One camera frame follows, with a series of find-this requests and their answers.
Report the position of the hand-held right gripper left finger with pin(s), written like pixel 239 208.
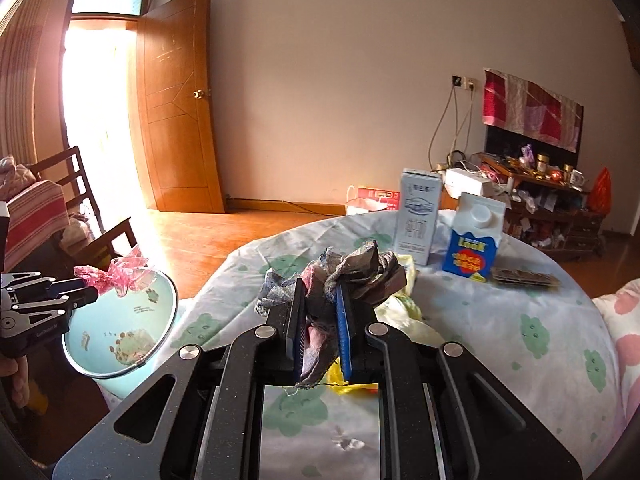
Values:
pixel 298 340

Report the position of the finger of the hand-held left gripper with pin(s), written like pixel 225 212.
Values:
pixel 75 297
pixel 65 285

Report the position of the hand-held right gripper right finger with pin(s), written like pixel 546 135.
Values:
pixel 344 330

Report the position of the light blue trash bin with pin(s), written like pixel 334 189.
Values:
pixel 125 320

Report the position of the pink plastic bag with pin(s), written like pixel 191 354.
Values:
pixel 125 270

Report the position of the plaid cloth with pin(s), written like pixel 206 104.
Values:
pixel 360 265

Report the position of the yellow plastic bag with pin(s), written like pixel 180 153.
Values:
pixel 350 387

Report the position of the red striped cloth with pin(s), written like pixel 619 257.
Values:
pixel 40 210

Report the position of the dark wooden chair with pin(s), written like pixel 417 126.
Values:
pixel 75 175

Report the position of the pink clothes pile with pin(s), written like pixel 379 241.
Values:
pixel 15 170

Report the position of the tall white milk carton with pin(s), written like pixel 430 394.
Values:
pixel 417 215

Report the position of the red cardboard box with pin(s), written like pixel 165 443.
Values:
pixel 385 195

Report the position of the blue gable-top carton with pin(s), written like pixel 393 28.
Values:
pixel 470 250

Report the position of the white sheet with green prints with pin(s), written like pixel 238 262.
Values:
pixel 500 320

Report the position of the brown pill blister pack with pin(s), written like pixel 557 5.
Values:
pixel 525 278

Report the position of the white flat box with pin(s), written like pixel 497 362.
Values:
pixel 467 181

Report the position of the beige striped curtain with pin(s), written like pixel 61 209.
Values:
pixel 25 85

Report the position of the wooden door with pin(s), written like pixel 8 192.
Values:
pixel 175 110

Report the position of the dark wooden television cabinet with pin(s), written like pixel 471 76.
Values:
pixel 560 220

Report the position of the black television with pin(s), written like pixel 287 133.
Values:
pixel 505 142

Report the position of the gold lidded jar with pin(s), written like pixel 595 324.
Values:
pixel 543 162

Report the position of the white mug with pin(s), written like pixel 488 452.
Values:
pixel 576 178

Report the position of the pink floral pillow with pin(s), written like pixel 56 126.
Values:
pixel 625 320

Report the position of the red patchwork cover cloth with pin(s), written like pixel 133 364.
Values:
pixel 530 107

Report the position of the orange plastic bag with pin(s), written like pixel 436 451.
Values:
pixel 600 192

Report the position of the wall power socket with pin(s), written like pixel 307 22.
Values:
pixel 465 82

